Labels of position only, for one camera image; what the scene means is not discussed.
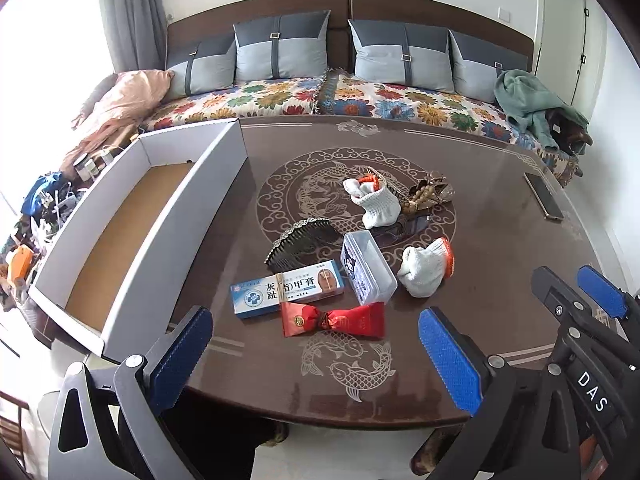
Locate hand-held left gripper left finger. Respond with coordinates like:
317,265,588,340
47,305,215,480

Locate wooden bead bracelet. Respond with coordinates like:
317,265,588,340
400,185,441,217

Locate brown sofa backrest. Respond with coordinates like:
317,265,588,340
350,0,533,68

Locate grey two-tone strap pillow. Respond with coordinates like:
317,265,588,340
165,35,238,101
233,10,332,82
449,30,530,106
347,19,455,93

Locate white cardboard box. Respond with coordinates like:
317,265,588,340
28,117,249,356

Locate green cloth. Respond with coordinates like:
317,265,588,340
494,69,591,148

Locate clear plastic box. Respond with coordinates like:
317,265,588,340
341,231,398,306

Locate blue white medicine box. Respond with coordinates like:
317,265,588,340
230,260,347,319

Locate pink blanket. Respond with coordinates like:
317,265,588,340
60,69,175,171

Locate dark brown bag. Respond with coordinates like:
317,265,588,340
545,109,593,157

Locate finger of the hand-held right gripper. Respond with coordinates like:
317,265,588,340
576,265,640,346
531,266,593,356

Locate white door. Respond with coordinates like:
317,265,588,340
542,0,608,116

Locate white knit glove orange cuff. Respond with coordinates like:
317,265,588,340
343,174,402,230
397,237,455,297

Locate silver rhinestone hair clip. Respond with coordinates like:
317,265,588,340
417,170,456,206

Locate dark hair comb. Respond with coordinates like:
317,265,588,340
264,216,335,275

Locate grey curtain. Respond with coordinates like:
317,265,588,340
97,0,168,78

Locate grey sofa cushions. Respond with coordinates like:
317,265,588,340
166,0,349,81

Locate blue cloth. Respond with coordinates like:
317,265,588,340
22,172,66,216

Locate black smartphone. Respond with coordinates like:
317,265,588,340
523,172,565,222

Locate red foil packet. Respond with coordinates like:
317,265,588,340
280,301,387,338

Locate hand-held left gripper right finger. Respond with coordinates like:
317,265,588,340
417,307,593,480

